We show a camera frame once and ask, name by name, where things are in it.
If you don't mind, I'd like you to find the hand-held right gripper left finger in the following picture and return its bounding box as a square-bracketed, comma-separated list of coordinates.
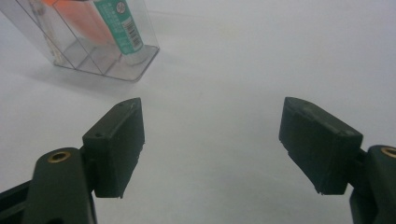
[81, 96, 146, 200]

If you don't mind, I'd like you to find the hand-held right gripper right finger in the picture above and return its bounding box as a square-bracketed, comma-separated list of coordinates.
[277, 96, 364, 196]

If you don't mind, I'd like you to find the clear plastic desk organizer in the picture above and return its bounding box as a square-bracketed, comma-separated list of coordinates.
[0, 0, 161, 83]

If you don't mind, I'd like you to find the white green glue stick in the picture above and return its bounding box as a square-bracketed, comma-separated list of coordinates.
[92, 0, 148, 66]

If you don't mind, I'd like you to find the pink orange highlighter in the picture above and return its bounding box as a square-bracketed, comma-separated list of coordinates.
[42, 0, 119, 47]

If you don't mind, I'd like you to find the clear plastic pen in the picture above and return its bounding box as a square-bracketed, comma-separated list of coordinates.
[28, 0, 69, 67]

